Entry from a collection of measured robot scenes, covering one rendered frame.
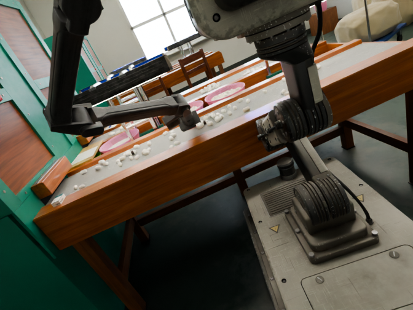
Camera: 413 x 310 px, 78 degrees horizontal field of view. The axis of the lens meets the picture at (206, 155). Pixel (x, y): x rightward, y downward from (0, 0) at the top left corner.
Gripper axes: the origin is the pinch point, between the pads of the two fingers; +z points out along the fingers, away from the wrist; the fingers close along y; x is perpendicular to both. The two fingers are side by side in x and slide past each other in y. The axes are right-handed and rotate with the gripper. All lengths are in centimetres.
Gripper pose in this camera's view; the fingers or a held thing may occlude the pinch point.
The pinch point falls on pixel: (192, 127)
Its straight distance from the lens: 128.0
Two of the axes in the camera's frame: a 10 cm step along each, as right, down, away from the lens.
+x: 4.1, 8.7, -2.8
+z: 1.2, 2.5, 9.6
